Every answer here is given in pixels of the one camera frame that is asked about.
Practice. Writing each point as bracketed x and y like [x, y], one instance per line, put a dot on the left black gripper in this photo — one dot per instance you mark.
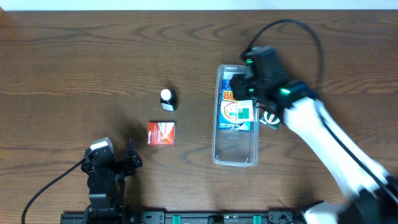
[130, 170]

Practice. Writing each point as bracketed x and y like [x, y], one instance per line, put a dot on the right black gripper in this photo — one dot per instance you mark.
[241, 88]

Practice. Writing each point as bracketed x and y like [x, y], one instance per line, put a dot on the white green medicine box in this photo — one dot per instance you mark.
[245, 111]

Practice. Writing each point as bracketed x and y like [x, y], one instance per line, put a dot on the blue cardboard box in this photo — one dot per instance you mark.
[228, 116]

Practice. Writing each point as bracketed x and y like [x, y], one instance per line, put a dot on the red medicine box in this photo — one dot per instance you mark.
[161, 134]

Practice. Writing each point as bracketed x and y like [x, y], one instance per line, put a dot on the green round-logo box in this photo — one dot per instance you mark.
[270, 120]

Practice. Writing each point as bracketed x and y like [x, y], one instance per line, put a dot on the dark bottle white cap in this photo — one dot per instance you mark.
[168, 100]

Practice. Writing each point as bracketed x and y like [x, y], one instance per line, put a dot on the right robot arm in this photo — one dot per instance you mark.
[369, 189]

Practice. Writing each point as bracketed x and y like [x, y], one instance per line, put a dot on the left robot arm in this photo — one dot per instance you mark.
[106, 180]

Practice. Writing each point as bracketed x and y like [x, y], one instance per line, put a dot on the clear plastic container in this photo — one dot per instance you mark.
[234, 147]

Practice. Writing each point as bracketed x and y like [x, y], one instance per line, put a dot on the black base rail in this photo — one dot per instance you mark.
[158, 217]

